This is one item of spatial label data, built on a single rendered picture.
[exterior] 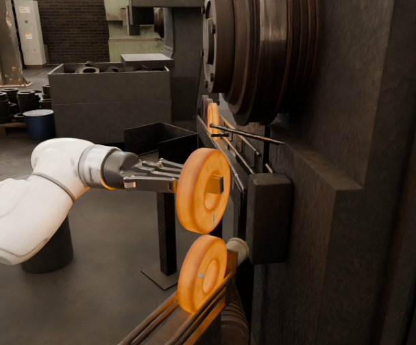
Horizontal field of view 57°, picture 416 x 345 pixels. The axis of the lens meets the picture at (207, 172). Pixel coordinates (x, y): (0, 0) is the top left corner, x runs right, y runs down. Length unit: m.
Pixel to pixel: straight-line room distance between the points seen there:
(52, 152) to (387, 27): 0.66
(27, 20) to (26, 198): 9.98
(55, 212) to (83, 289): 1.19
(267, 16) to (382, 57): 0.30
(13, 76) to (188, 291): 7.54
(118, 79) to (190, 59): 0.87
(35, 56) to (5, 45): 2.73
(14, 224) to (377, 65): 0.70
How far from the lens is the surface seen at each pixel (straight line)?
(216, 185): 0.68
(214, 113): 1.84
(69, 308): 1.89
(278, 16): 0.94
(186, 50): 4.02
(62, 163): 0.82
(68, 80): 3.55
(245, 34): 0.97
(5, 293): 2.08
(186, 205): 0.64
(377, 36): 0.77
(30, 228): 0.78
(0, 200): 0.80
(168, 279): 1.94
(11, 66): 8.08
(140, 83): 3.52
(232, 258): 0.84
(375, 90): 0.76
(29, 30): 10.71
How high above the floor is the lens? 1.18
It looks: 22 degrees down
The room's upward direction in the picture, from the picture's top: straight up
